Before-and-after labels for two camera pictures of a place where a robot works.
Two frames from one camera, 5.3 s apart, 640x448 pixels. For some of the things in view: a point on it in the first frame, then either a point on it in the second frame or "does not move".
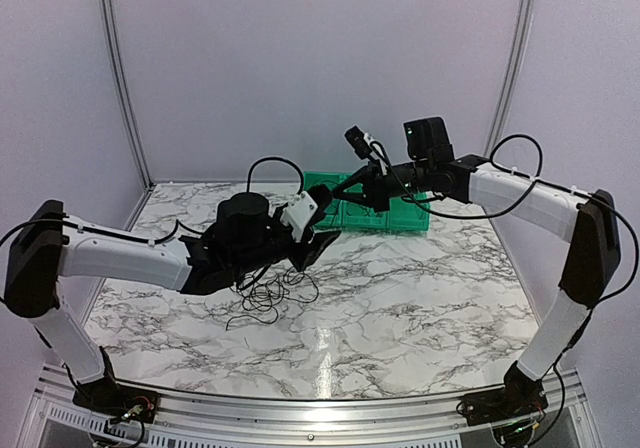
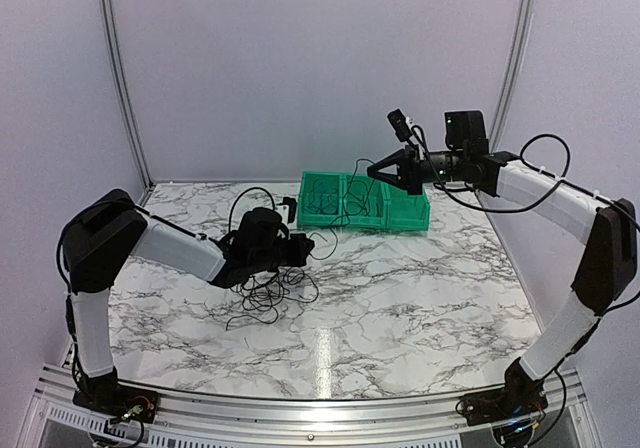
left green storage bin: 333,216 does not move
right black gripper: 375,188 → 403,157
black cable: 258,293 does not move
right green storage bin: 409,216 does not move
